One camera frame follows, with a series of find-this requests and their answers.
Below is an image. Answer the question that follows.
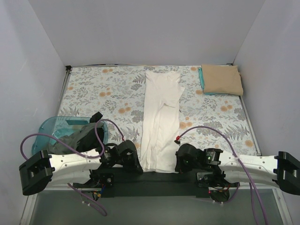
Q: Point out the white t shirt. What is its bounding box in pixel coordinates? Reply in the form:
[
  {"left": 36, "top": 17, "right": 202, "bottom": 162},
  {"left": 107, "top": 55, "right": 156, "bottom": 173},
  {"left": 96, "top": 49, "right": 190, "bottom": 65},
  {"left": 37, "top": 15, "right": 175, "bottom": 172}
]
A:
[{"left": 139, "top": 71, "right": 185, "bottom": 173}]

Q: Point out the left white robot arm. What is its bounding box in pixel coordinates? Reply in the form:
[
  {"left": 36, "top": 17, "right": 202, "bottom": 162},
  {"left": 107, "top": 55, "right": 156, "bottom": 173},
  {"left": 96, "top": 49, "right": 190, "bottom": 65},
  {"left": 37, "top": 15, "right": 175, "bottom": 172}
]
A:
[{"left": 19, "top": 140, "right": 143, "bottom": 196}]

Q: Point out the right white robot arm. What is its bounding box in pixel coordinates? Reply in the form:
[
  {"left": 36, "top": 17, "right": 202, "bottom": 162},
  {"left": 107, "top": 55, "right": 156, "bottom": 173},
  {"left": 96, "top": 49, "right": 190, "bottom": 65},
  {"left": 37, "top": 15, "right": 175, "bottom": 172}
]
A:
[{"left": 175, "top": 143, "right": 300, "bottom": 195}]

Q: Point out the floral table cloth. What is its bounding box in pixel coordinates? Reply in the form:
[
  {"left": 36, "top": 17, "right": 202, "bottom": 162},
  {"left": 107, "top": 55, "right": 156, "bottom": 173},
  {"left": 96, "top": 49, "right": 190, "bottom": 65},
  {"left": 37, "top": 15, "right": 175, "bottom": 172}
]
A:
[{"left": 59, "top": 66, "right": 260, "bottom": 156}]

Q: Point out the grey t shirt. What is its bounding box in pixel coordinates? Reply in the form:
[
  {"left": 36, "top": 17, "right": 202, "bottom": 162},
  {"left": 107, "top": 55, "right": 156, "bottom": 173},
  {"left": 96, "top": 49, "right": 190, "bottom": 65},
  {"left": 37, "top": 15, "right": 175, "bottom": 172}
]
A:
[{"left": 43, "top": 130, "right": 80, "bottom": 155}]

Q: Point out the teal plastic basket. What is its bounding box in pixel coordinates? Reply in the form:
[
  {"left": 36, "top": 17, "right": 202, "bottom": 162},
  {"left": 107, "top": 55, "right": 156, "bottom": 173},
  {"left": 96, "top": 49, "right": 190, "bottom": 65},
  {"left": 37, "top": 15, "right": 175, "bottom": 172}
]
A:
[{"left": 31, "top": 116, "right": 108, "bottom": 155}]

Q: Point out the folded tan t shirt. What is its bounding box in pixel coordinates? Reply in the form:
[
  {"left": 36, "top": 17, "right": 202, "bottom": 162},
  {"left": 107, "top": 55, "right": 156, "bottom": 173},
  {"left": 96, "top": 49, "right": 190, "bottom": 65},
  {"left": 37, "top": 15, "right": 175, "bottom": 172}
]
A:
[{"left": 199, "top": 64, "right": 243, "bottom": 96}]

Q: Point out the folded teal t shirt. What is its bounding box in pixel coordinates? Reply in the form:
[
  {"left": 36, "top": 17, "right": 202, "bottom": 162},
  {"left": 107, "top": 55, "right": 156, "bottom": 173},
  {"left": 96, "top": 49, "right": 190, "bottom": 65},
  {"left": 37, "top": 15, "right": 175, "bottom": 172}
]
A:
[{"left": 198, "top": 65, "right": 226, "bottom": 94}]

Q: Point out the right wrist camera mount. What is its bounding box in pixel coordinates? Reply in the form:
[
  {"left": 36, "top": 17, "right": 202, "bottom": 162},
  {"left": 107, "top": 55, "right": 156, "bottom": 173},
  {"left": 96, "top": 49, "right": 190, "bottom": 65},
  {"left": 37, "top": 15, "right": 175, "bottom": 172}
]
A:
[{"left": 174, "top": 135, "right": 181, "bottom": 144}]

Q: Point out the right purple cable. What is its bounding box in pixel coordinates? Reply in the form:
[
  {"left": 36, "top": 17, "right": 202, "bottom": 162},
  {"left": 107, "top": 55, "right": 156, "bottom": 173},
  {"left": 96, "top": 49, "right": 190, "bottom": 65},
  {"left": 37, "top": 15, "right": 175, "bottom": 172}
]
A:
[{"left": 178, "top": 126, "right": 269, "bottom": 225}]

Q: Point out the purple cable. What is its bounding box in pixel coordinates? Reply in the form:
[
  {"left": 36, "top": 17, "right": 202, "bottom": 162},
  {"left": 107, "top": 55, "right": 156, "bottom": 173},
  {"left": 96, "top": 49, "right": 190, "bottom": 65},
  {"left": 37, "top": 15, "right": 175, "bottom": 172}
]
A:
[
  {"left": 20, "top": 119, "right": 126, "bottom": 217},
  {"left": 178, "top": 126, "right": 269, "bottom": 225}
]

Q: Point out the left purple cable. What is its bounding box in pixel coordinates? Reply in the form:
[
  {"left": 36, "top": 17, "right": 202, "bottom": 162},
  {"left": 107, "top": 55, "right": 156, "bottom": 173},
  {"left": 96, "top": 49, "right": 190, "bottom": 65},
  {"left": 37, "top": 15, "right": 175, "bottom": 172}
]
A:
[{"left": 20, "top": 119, "right": 126, "bottom": 217}]

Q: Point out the aluminium frame rail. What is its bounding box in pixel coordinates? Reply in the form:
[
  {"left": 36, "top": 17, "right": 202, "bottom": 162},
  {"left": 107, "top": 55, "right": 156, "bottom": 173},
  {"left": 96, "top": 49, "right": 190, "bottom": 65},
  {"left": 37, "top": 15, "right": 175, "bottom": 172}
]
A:
[{"left": 21, "top": 183, "right": 292, "bottom": 225}]

